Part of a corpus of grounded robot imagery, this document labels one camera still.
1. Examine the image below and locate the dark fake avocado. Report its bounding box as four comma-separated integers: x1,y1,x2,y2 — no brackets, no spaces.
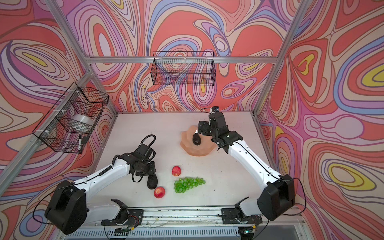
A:
147,174,158,190
192,133,202,146

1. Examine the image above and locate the red fake apple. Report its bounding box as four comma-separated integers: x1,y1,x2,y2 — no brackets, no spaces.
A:
154,187,166,199
172,166,182,177

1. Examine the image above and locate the green fake grape bunch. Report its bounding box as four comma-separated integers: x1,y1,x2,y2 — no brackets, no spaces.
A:
174,177,206,194

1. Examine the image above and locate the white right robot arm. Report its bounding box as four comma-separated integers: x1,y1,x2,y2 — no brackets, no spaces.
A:
198,112,296,221

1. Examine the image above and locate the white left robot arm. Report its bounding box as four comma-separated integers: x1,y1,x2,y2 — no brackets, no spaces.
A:
45,144,157,235

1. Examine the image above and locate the peach scalloped fruit bowl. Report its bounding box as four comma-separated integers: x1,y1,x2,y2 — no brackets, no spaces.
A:
180,126,217,157

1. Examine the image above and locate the black marker pen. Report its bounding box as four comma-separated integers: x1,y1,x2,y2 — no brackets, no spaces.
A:
78,135,82,153

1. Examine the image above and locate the silver tape roll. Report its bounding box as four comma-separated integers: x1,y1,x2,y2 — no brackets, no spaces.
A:
71,114,94,127

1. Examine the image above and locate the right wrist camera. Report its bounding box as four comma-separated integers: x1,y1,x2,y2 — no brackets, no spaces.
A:
211,106,220,113

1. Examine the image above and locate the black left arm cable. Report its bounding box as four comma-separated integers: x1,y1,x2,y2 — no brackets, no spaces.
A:
140,134,157,154

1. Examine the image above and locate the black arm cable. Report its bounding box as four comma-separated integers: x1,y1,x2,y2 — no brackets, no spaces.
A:
281,176,307,217
140,134,157,154

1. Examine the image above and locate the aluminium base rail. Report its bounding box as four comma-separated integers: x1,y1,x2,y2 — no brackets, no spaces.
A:
101,205,265,232

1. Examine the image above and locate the black wire basket back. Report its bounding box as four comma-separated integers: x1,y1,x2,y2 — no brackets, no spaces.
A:
151,51,216,86

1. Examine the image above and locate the black wire basket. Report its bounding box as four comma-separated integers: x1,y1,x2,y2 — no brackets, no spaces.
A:
32,83,109,154
151,51,216,86

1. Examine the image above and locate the black wire basket left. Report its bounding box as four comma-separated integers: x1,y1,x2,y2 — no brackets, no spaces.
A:
32,83,109,154

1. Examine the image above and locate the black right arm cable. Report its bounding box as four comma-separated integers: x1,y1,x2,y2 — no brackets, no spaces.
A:
281,176,307,217

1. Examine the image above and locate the aluminium left corner post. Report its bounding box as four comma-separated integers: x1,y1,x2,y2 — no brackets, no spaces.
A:
44,0,118,116

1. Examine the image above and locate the aluminium corner frame post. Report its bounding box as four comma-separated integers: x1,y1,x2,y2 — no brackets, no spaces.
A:
253,1,312,116

